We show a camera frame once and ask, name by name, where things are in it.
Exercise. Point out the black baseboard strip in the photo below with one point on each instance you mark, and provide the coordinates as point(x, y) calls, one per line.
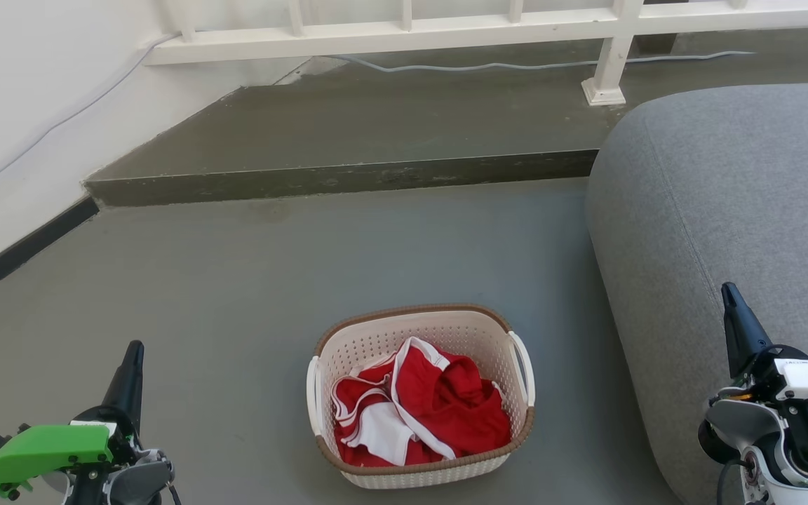
point(25, 249)

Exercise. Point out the grey concrete raised step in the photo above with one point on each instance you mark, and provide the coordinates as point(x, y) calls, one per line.
point(348, 130)

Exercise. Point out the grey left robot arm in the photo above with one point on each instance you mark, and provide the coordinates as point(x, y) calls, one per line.
point(139, 480)

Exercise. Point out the red and white clothing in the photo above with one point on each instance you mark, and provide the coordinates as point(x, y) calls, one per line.
point(446, 400)

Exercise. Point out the white wooden railing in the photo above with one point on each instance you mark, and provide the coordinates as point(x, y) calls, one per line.
point(390, 41)

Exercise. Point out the grey fabric sofa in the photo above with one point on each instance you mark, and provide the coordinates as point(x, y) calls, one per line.
point(719, 203)

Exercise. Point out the cream plastic laundry basket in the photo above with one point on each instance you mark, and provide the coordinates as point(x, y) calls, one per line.
point(432, 326)

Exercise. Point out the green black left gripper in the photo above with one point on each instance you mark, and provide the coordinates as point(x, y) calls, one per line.
point(46, 449)

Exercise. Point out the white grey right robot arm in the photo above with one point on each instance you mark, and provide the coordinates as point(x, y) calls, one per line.
point(741, 421)

